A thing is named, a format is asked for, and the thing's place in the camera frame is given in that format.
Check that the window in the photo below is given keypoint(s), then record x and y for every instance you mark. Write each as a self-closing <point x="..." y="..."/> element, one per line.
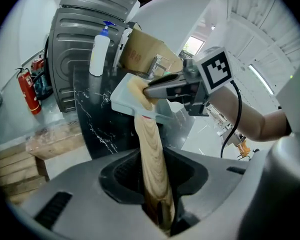
<point x="194" y="46"/>

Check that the orange machine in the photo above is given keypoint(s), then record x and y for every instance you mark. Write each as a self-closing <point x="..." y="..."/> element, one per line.
<point x="243" y="146"/>

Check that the red fire extinguisher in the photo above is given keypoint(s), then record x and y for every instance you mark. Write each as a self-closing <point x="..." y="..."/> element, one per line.
<point x="37" y="65"/>
<point x="28" y="94"/>

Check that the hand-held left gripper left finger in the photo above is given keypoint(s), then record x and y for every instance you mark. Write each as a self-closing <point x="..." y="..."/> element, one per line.
<point x="85" y="194"/>

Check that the black marble counter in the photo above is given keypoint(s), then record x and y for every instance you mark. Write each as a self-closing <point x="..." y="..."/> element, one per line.
<point x="100" y="114"/>

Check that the white spray bottle blue nozzle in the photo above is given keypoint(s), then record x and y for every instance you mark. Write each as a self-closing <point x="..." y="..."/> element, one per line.
<point x="99" y="51"/>

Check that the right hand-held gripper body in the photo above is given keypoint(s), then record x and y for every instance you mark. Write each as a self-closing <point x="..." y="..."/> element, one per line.
<point x="216" y="69"/>

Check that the grey ribbed metal appliance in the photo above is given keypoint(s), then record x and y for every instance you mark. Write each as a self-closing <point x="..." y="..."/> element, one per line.
<point x="75" y="54"/>

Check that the stack of wooden boards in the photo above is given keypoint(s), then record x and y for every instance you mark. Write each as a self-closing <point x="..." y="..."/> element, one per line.
<point x="17" y="164"/>

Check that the brown cardboard box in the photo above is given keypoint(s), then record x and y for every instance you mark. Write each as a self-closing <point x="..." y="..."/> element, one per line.
<point x="142" y="51"/>

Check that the person's right forearm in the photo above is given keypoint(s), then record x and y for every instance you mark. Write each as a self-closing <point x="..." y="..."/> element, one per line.
<point x="250" y="119"/>

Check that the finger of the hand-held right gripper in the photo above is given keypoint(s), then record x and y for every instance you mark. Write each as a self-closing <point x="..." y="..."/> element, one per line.
<point x="160" y="91"/>
<point x="166" y="78"/>

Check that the long ceiling light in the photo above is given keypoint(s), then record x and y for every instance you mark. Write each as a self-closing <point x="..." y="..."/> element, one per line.
<point x="261" y="79"/>

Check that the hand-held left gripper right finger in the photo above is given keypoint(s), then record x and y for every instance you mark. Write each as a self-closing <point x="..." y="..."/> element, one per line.
<point x="222" y="191"/>

